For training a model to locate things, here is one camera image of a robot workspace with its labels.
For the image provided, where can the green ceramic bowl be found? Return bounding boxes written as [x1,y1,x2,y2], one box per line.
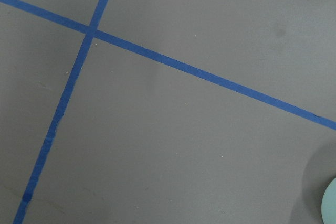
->
[321,178,336,224]

